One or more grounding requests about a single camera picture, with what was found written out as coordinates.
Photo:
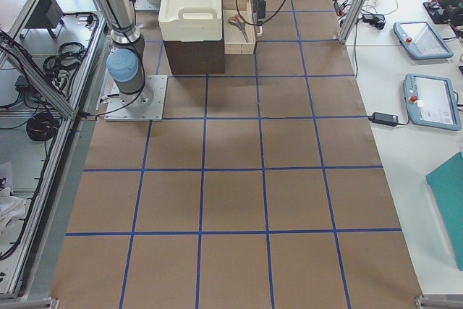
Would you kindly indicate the light wooden drawer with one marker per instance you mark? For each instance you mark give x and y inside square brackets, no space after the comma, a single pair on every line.
[238,40]

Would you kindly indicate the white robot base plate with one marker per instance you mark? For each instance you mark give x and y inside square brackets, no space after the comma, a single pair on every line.
[144,107]

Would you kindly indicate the black power adapter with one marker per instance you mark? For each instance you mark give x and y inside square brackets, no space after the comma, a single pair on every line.
[384,119]

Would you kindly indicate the blue teach pendant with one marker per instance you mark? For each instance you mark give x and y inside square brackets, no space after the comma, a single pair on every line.
[430,102]
[421,40]

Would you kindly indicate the grey orange-handled scissors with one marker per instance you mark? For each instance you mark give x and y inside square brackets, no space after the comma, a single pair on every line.
[237,21]

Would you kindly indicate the white plastic tray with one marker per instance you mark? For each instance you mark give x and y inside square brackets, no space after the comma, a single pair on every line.
[191,20]

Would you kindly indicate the dark brown wooden cabinet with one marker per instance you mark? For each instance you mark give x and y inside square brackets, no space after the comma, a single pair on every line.
[195,58]

